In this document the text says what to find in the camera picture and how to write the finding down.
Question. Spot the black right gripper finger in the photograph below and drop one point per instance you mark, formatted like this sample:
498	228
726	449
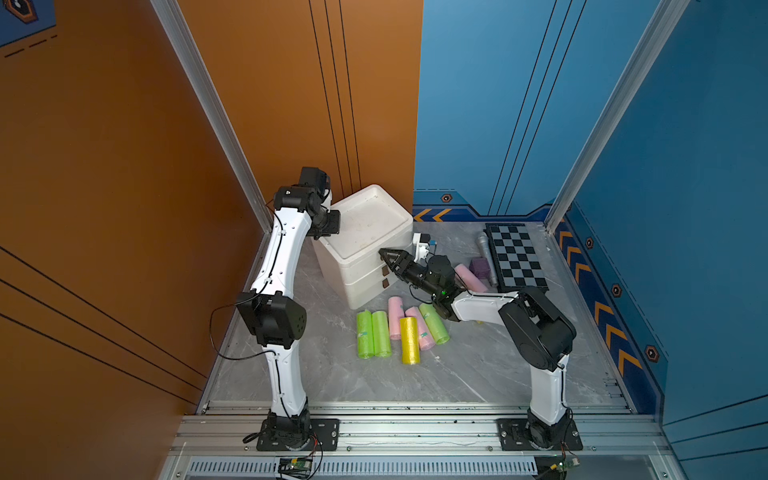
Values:
394	265
392	254

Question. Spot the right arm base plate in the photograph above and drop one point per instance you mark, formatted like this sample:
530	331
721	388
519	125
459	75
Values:
516	435

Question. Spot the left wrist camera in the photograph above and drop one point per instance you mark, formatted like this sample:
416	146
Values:
316	179

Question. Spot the grey microphone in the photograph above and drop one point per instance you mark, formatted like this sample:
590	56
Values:
483	245

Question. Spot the left green circuit board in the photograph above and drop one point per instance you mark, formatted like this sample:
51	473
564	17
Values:
295	468

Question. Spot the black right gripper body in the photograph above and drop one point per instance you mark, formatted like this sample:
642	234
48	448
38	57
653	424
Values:
416	275

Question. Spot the purple cube block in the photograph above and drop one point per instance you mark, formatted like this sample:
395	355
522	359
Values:
480	268

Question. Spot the aluminium front rail frame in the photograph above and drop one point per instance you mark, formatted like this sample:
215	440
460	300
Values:
407	440

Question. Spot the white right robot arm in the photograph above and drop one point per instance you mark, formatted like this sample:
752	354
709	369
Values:
542	334

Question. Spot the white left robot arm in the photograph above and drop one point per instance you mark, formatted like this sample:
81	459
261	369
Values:
271	313

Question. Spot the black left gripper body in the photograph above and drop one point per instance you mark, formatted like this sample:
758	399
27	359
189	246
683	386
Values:
328	224

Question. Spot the green circuit board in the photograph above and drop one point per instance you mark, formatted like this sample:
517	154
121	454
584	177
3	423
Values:
564	466
295	468

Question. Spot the white three-drawer storage box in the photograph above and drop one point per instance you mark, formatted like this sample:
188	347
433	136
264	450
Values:
370	219

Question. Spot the black white checkerboard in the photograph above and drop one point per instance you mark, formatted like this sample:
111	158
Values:
514	257

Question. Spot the green trash bag roll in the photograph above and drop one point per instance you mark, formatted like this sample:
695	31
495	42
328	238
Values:
434	323
381	335
365	337

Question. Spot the right green circuit board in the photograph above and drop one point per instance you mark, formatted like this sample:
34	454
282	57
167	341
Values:
564	466

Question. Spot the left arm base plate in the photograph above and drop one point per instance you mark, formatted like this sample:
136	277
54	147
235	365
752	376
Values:
322	433

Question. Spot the yellow trash bag roll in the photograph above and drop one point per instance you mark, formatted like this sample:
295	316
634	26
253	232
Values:
409	332

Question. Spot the pink trash bag roll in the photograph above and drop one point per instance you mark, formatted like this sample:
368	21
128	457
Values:
470	280
395	314
425	339

